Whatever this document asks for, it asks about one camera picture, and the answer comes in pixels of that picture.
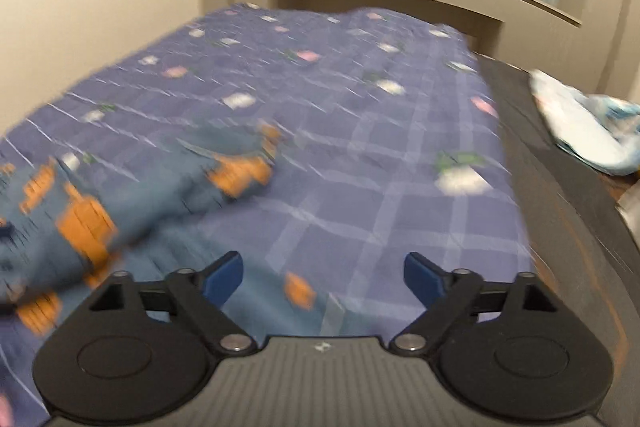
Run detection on blue orange patterned pants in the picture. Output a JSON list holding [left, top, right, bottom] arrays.
[[0, 121, 321, 338]]

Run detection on dark grey mattress sheet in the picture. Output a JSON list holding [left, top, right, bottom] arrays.
[[477, 56, 639, 426]]

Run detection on purple checked floral quilt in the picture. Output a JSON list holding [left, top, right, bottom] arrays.
[[1, 4, 532, 426]]

